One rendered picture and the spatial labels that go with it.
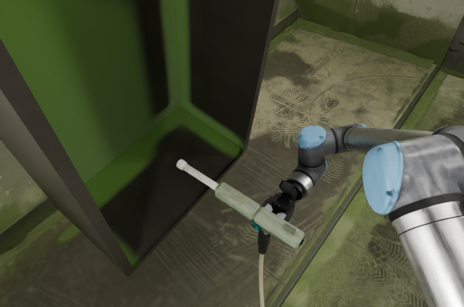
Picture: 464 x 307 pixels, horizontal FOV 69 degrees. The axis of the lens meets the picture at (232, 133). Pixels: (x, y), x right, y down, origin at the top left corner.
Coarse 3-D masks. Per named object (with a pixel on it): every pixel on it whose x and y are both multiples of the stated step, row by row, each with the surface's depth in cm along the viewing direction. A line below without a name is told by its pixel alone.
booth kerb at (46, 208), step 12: (276, 24) 252; (288, 24) 266; (276, 36) 259; (36, 204) 157; (48, 204) 161; (24, 216) 154; (36, 216) 159; (48, 216) 164; (12, 228) 152; (24, 228) 156; (0, 240) 149; (12, 240) 154; (0, 252) 152
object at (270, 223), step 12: (180, 168) 116; (192, 168) 114; (204, 180) 111; (216, 192) 107; (228, 192) 106; (240, 192) 106; (228, 204) 106; (240, 204) 103; (252, 204) 102; (252, 216) 101; (264, 216) 100; (276, 216) 100; (264, 228) 100; (276, 228) 97; (288, 228) 95; (264, 240) 106; (288, 240) 95; (300, 240) 94; (264, 252) 113
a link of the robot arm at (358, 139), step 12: (336, 132) 112; (348, 132) 108; (360, 132) 100; (372, 132) 93; (384, 132) 88; (396, 132) 82; (408, 132) 78; (420, 132) 74; (432, 132) 71; (444, 132) 59; (456, 132) 58; (336, 144) 112; (348, 144) 107; (360, 144) 98; (372, 144) 91
